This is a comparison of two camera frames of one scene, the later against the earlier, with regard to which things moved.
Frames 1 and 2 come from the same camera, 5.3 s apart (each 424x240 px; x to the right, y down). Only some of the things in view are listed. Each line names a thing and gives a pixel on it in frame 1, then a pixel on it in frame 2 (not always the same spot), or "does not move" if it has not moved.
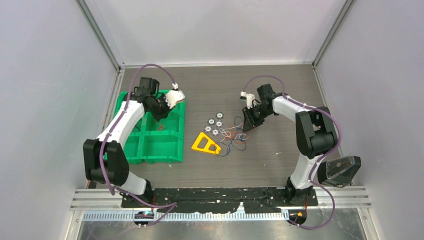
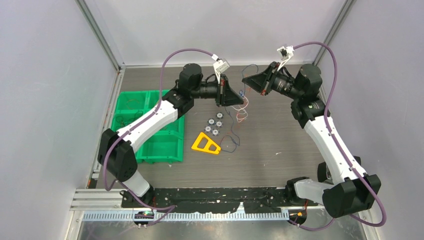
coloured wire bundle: (235, 135) to (228, 144)
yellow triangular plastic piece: (206, 148) does not move
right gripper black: (250, 122) to (263, 82)
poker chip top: (219, 115) does not move
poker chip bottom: (215, 132) does not move
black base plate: (219, 200) does not move
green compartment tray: (154, 141) does not move
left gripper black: (166, 111) to (225, 95)
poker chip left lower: (208, 128) does not move
